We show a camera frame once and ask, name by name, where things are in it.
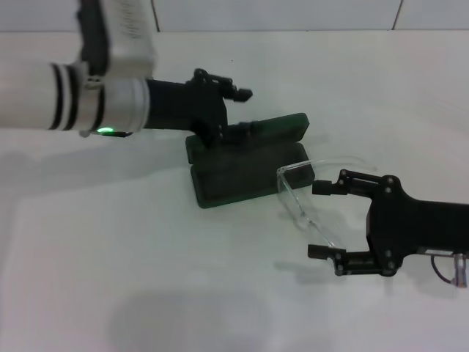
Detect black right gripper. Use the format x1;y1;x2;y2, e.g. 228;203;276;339
306;169;469;277

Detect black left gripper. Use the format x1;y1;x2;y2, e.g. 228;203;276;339
145;67;265;149

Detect clear white glasses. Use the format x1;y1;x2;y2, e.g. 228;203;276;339
276;155;379;250

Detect green glasses case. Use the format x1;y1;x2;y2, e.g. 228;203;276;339
185;112;316;210

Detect right wrist cable with plug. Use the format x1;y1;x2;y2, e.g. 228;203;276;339
431;252;469;289

